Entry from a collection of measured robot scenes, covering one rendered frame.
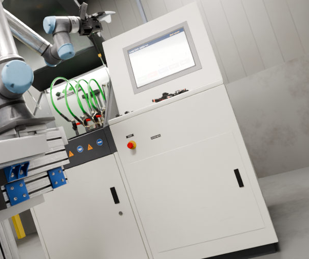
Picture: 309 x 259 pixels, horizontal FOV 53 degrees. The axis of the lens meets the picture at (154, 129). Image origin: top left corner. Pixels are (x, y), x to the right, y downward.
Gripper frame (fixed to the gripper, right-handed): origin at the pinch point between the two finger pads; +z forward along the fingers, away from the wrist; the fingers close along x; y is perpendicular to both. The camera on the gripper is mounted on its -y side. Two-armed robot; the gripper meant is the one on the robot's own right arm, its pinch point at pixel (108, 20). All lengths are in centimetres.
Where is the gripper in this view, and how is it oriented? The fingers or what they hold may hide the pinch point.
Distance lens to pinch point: 175.4
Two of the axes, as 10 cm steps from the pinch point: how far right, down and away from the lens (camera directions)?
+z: 7.3, -2.3, 6.4
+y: 4.0, 9.1, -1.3
